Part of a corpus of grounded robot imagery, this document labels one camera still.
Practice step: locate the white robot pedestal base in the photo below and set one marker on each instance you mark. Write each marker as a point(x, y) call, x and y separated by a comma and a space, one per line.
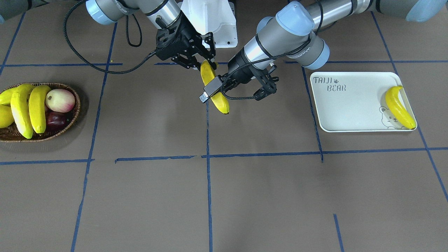
point(215, 16)

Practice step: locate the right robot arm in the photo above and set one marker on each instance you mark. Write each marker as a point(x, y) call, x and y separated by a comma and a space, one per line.
point(163, 14)

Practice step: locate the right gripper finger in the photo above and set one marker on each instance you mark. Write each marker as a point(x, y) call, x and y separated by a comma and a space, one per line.
point(208, 39)
point(188, 63)

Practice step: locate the pink peach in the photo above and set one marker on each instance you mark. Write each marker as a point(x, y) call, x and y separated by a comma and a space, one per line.
point(60, 100)

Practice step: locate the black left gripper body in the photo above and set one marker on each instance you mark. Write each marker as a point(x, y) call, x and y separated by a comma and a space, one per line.
point(240, 68)

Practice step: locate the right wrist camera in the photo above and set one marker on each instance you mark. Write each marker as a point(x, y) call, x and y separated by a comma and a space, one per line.
point(167, 45)

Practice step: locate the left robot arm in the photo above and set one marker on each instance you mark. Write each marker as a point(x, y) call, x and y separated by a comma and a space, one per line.
point(293, 32)

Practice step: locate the brown wicker basket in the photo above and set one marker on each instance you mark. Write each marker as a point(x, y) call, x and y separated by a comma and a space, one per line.
point(11, 133)

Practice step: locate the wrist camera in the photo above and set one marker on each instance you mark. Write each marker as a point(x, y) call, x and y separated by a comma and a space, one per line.
point(167, 45)
point(267, 81)

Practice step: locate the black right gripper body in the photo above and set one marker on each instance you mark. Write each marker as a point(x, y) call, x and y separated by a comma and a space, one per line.
point(184, 37)

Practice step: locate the yellow banana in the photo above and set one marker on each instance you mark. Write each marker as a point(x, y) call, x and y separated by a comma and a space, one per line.
point(207, 74)
point(20, 109)
point(397, 109)
point(37, 112)

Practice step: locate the cream bear tray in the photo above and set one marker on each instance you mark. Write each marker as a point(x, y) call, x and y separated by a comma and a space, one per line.
point(355, 101)

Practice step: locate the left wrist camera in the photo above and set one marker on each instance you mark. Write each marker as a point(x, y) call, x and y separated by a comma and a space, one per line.
point(267, 81)

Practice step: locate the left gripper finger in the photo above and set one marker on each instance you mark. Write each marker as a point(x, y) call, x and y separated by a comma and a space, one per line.
point(211, 89)

